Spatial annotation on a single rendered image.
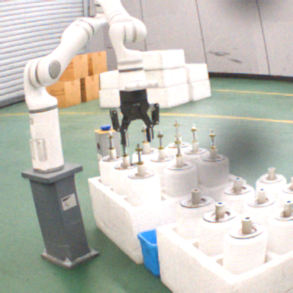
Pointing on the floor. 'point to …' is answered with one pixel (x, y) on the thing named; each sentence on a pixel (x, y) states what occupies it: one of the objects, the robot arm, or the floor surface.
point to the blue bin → (149, 251)
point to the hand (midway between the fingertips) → (137, 139)
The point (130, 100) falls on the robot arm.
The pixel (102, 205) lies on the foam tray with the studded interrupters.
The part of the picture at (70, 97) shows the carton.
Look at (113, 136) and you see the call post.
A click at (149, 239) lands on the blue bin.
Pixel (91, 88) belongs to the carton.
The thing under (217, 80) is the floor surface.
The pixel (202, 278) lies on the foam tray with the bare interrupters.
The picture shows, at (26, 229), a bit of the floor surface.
